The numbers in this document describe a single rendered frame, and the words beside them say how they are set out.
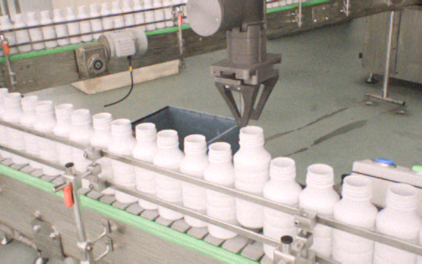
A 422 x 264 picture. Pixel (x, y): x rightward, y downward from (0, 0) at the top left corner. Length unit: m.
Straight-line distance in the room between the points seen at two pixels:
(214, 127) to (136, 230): 0.68
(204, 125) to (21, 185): 0.63
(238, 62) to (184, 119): 0.96
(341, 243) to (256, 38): 0.31
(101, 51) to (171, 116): 0.85
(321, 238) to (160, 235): 0.31
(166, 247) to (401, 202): 0.44
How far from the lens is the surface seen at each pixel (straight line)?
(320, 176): 0.73
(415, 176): 0.85
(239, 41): 0.70
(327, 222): 0.73
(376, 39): 4.88
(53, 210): 1.18
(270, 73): 0.73
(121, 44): 2.43
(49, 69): 2.50
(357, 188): 0.70
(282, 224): 0.78
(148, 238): 0.96
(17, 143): 1.24
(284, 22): 3.27
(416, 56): 4.68
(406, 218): 0.71
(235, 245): 0.86
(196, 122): 1.62
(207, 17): 0.64
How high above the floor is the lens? 1.50
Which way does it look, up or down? 23 degrees down
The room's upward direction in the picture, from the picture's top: 3 degrees counter-clockwise
